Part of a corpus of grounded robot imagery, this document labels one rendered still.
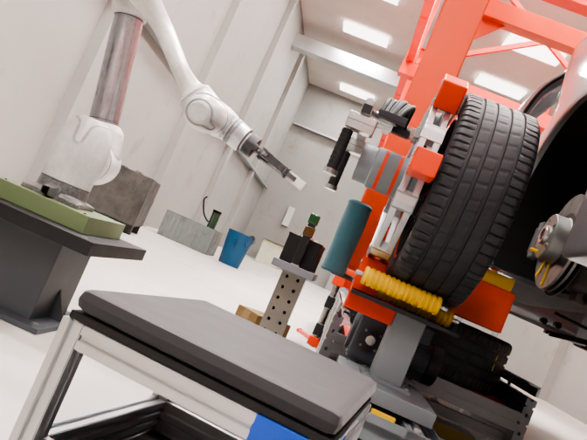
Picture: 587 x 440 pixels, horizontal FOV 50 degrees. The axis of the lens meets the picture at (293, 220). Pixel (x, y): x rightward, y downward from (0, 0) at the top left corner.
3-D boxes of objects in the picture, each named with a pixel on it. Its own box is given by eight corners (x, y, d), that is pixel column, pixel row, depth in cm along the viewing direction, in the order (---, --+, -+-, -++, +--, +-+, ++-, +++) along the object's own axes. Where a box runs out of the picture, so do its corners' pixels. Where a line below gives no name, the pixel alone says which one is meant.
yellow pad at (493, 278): (511, 292, 239) (515, 280, 239) (476, 278, 240) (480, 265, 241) (501, 292, 253) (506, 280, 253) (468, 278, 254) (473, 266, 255)
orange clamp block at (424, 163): (429, 183, 177) (434, 179, 168) (403, 173, 178) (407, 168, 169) (438, 161, 178) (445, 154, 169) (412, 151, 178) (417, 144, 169)
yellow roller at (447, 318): (457, 332, 196) (464, 314, 197) (369, 294, 199) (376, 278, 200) (453, 330, 202) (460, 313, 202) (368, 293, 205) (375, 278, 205)
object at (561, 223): (555, 305, 186) (607, 209, 177) (529, 295, 186) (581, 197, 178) (535, 273, 216) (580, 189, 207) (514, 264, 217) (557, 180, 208)
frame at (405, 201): (393, 259, 176) (466, 84, 179) (371, 250, 176) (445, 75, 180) (379, 264, 230) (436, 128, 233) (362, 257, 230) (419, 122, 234)
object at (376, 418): (432, 476, 169) (446, 442, 169) (309, 420, 172) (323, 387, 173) (410, 430, 219) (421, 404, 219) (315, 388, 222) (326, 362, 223)
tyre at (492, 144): (546, 176, 156) (540, 90, 210) (457, 140, 158) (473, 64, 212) (439, 351, 194) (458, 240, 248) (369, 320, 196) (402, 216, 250)
